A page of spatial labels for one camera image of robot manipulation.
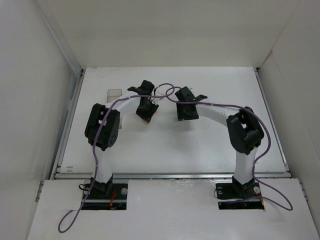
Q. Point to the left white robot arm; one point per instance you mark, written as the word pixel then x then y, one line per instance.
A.
pixel 102 129

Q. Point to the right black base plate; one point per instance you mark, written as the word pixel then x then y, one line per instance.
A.
pixel 230 199

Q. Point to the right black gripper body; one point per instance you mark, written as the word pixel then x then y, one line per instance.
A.
pixel 187 114

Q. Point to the white front cover board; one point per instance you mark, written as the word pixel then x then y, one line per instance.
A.
pixel 171 210

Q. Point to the clear plastic box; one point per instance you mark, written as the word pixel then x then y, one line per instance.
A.
pixel 112 95

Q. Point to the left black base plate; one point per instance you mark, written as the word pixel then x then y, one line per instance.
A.
pixel 114 198

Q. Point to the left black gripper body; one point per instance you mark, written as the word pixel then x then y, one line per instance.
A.
pixel 146 112

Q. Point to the aluminium front rail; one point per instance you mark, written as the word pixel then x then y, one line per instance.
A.
pixel 146 176

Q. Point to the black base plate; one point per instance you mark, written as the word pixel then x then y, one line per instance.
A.
pixel 114 198
pixel 230 199

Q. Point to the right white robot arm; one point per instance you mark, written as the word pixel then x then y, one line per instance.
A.
pixel 244 131

